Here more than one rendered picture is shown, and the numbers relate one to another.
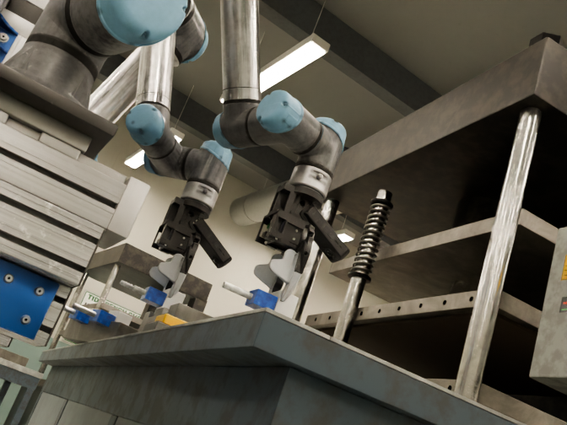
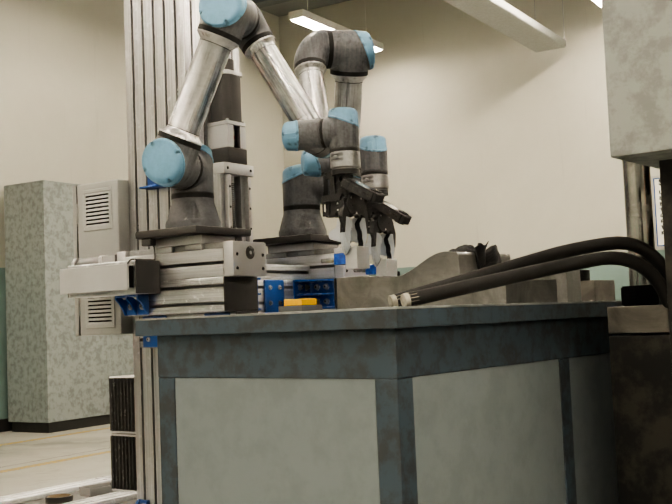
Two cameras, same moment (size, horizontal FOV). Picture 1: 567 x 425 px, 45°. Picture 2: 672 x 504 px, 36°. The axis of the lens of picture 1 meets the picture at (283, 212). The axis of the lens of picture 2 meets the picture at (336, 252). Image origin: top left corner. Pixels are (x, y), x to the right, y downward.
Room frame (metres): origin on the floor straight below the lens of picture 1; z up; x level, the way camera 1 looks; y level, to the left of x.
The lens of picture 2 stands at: (-0.21, -2.13, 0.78)
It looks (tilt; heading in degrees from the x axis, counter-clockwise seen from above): 4 degrees up; 57
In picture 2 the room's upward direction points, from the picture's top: 2 degrees counter-clockwise
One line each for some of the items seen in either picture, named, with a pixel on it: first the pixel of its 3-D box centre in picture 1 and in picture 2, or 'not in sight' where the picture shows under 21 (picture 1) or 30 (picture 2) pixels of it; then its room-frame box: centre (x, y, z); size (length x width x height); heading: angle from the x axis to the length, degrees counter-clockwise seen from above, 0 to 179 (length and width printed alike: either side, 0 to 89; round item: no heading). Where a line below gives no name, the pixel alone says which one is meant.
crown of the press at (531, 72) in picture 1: (484, 223); not in sight; (2.28, -0.71, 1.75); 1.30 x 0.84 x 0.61; 19
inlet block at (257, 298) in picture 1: (256, 298); (342, 259); (1.17, -0.01, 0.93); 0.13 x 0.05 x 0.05; 109
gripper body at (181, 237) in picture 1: (182, 229); (374, 213); (1.41, 0.19, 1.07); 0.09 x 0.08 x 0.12; 109
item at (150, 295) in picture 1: (149, 294); (372, 269); (1.40, 0.20, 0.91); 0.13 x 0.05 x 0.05; 109
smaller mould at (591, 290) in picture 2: not in sight; (575, 292); (2.19, 0.21, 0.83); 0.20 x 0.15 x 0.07; 109
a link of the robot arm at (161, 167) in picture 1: (168, 157); not in sight; (1.43, 0.29, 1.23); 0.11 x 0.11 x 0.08; 70
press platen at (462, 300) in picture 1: (465, 352); not in sight; (2.30, -0.76, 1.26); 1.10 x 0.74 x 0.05; 19
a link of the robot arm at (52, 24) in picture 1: (83, 24); (190, 169); (0.95, 0.40, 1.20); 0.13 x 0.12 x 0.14; 42
